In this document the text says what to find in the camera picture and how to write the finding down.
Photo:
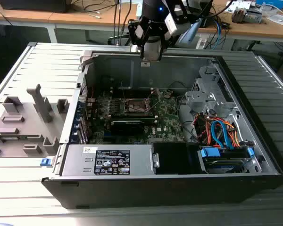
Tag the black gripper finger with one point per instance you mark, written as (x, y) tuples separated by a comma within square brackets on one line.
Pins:
[(163, 47), (143, 47)]

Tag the silver-topped CPU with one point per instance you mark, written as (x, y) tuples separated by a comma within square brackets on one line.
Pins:
[(152, 50)]

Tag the CPU socket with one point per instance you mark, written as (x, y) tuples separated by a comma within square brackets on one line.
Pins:
[(136, 107)]

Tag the copper CPU cooler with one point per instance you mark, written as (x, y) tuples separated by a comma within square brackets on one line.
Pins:
[(238, 15)]

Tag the silver coin battery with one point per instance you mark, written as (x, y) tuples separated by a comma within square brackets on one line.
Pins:
[(167, 95)]

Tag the black upright box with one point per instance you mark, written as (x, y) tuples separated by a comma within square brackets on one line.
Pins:
[(206, 22)]

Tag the metal drive cage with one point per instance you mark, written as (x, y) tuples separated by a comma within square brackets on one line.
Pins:
[(202, 96)]

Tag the green motherboard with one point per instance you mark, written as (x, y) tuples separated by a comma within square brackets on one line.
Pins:
[(165, 117)]

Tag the silver chipset heatsink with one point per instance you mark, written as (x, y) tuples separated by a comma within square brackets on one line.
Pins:
[(159, 130)]

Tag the black graphics card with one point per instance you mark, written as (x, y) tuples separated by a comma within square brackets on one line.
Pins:
[(127, 129)]

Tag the wooden desk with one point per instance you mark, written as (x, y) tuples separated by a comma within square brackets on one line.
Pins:
[(250, 29), (37, 16)]

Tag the grey metal device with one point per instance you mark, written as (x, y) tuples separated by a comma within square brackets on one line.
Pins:
[(254, 16)]

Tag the black plastic shroud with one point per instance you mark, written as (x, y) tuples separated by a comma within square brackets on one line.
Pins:
[(172, 157)]

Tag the hard disk in blue carrier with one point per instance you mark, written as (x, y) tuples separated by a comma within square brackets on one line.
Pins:
[(208, 153)]

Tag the blue cardboard box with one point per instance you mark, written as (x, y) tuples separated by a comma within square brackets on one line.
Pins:
[(271, 3)]

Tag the black flat box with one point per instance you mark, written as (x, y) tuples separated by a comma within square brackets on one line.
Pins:
[(33, 5)]

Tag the grey power supply unit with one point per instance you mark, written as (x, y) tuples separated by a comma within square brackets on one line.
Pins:
[(80, 162)]

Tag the grey parts rack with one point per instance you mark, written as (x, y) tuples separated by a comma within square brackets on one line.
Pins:
[(26, 110)]

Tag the black open PC case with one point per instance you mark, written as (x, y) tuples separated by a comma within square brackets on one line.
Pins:
[(155, 193)]

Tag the blue case latch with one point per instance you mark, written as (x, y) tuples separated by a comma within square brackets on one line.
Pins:
[(45, 162)]

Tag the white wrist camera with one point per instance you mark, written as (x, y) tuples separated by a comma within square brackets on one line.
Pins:
[(178, 23)]

